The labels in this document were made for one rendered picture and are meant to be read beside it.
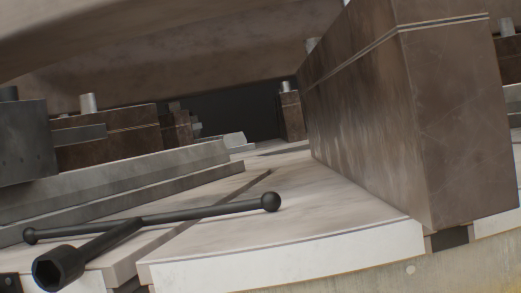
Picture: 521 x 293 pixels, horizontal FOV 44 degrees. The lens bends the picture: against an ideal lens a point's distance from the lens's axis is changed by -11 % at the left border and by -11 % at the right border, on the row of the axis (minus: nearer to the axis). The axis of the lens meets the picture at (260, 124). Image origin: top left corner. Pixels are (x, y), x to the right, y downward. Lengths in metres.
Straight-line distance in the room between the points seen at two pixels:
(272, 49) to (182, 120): 1.51
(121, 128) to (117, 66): 2.61
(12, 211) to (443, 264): 1.15
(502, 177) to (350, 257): 0.30
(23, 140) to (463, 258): 1.15
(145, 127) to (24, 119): 1.57
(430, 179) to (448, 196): 0.04
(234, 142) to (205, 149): 2.41
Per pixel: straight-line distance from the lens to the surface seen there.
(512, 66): 3.35
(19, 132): 1.82
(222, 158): 3.00
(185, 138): 4.99
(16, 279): 1.28
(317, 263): 1.12
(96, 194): 2.19
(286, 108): 5.30
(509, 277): 1.23
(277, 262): 1.12
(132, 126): 3.30
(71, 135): 2.21
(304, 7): 6.24
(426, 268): 1.17
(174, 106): 6.63
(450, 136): 0.94
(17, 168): 1.79
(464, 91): 0.95
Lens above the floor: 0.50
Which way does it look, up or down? level
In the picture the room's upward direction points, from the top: 11 degrees counter-clockwise
